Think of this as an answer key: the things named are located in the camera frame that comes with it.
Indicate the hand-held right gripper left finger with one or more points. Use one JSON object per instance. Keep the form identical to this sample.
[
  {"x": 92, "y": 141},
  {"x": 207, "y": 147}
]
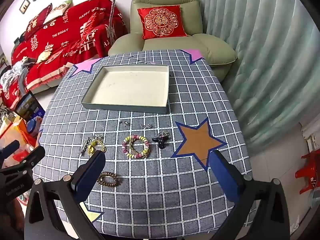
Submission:
[{"x": 91, "y": 173}]

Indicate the silver hair clip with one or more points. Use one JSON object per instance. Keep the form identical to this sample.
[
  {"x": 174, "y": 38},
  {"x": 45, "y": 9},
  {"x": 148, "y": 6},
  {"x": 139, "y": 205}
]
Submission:
[{"x": 83, "y": 148}]

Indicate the green leather armchair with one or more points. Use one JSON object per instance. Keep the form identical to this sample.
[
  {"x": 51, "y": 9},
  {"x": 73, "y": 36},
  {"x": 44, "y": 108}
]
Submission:
[{"x": 212, "y": 50}]

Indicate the dark picture box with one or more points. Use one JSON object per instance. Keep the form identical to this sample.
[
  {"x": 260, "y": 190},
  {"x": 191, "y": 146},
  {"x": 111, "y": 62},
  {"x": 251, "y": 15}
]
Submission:
[{"x": 28, "y": 106}]

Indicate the pile of grey clothes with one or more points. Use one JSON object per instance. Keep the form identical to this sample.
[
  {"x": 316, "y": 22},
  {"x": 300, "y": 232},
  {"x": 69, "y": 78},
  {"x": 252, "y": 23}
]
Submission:
[{"x": 12, "y": 73}]

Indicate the pale green curtain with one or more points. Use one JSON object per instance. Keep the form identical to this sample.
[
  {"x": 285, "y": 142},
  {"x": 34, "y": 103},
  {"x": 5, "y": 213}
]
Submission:
[{"x": 262, "y": 55}]

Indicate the small silver jewelry piece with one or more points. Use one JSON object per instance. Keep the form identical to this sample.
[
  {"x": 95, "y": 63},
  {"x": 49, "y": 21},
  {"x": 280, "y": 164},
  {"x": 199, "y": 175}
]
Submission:
[
  {"x": 98, "y": 137},
  {"x": 145, "y": 125},
  {"x": 124, "y": 122}
]

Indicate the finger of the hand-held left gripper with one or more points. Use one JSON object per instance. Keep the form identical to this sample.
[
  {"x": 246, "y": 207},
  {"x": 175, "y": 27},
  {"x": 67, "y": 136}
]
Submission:
[
  {"x": 11, "y": 147},
  {"x": 33, "y": 155}
]

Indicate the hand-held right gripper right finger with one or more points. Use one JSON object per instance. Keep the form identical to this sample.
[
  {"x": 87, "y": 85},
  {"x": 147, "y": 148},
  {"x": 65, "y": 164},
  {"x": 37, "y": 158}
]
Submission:
[{"x": 223, "y": 178}]

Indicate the red plastic stool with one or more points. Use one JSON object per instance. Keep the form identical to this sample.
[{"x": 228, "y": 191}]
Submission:
[{"x": 308, "y": 172}]

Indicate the orange star patch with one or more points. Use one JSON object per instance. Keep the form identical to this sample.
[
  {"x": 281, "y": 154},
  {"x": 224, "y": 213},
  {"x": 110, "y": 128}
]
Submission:
[{"x": 200, "y": 143}]

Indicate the white printed cushion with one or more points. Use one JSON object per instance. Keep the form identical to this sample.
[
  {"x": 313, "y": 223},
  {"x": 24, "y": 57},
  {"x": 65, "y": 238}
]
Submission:
[{"x": 58, "y": 11}]

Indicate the beige plush toy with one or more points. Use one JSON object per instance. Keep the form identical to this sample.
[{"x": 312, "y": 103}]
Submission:
[{"x": 43, "y": 57}]

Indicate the small picture frame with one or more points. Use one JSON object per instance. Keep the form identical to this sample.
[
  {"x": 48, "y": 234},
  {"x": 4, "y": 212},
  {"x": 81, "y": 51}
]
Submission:
[{"x": 24, "y": 5}]

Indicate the shallow grey cardboard tray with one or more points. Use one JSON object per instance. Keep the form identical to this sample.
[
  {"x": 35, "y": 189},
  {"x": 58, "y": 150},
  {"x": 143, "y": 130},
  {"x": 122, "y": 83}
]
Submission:
[{"x": 130, "y": 86}]

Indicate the black hair claw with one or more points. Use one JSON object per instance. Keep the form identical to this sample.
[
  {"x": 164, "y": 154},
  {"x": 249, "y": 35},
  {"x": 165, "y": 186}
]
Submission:
[{"x": 160, "y": 142}]

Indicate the yellow star patch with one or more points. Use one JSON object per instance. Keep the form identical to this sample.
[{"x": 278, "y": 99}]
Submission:
[{"x": 91, "y": 213}]

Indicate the orange paper bag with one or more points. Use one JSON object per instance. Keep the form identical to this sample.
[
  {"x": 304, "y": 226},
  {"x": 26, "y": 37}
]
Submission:
[{"x": 21, "y": 135}]

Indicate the pink star patch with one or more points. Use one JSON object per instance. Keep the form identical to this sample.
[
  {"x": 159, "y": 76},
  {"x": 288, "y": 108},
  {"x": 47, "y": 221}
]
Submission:
[
  {"x": 83, "y": 67},
  {"x": 193, "y": 55}
]

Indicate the grey checked tablecloth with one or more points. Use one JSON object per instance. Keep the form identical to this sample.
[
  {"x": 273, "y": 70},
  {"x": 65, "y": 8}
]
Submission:
[{"x": 160, "y": 197}]

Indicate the red embroidered cushion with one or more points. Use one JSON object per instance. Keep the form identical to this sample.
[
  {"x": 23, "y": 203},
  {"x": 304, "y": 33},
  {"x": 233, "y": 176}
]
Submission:
[{"x": 161, "y": 22}]

